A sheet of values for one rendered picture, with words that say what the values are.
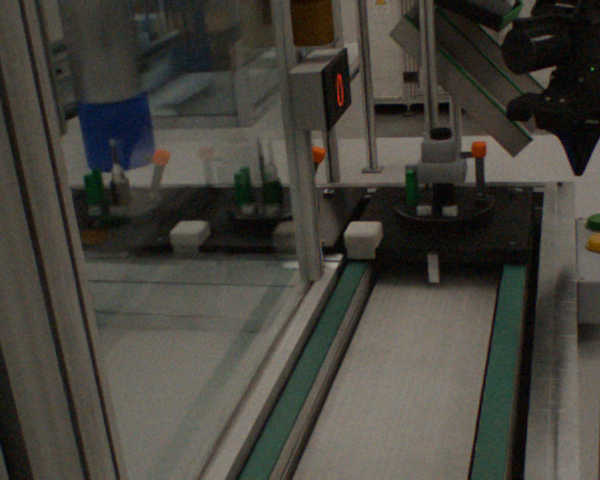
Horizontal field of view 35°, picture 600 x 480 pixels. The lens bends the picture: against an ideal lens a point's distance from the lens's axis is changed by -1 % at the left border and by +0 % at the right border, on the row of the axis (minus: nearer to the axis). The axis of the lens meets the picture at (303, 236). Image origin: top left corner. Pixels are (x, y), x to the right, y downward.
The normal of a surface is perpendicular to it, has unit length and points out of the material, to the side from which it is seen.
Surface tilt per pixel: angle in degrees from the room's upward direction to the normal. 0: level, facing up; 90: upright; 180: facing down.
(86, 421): 90
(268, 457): 0
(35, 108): 90
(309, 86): 90
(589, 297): 90
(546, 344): 0
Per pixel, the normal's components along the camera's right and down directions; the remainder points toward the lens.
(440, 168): -0.25, 0.39
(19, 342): 0.96, 0.01
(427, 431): -0.10, -0.92
